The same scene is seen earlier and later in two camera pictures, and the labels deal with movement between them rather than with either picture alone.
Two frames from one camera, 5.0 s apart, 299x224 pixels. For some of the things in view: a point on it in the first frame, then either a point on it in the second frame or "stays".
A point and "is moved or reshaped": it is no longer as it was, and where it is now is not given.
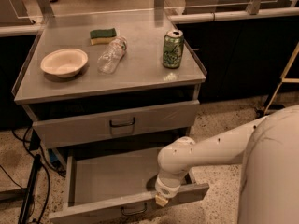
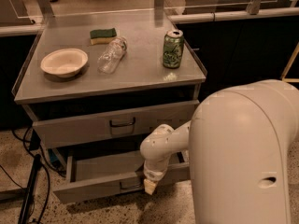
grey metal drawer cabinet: x=97 y=76 stays
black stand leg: x=28 y=198 stays
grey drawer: x=99 y=180 is moved or reshaped
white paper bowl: x=66 y=63 stays
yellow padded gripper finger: x=161 y=201 -> x=149 y=187
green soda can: x=173 y=49 stays
